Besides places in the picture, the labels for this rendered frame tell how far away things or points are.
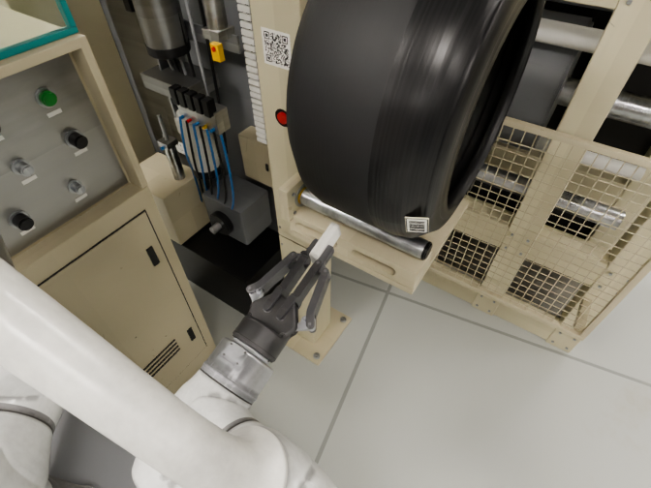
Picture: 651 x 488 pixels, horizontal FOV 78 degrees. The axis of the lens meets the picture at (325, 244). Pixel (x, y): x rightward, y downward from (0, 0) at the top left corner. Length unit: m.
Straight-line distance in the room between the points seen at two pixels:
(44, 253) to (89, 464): 0.45
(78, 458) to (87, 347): 0.58
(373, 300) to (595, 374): 0.95
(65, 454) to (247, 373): 0.48
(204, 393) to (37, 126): 0.67
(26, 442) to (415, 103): 0.73
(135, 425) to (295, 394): 1.34
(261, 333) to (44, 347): 0.29
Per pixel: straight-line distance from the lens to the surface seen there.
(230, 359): 0.58
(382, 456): 1.63
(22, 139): 1.02
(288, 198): 0.98
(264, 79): 1.00
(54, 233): 1.12
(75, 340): 0.39
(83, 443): 0.96
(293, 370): 1.73
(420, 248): 0.90
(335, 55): 0.64
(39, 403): 0.80
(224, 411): 0.56
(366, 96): 0.61
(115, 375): 0.38
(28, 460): 0.78
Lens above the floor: 1.57
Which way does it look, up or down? 48 degrees down
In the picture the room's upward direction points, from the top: straight up
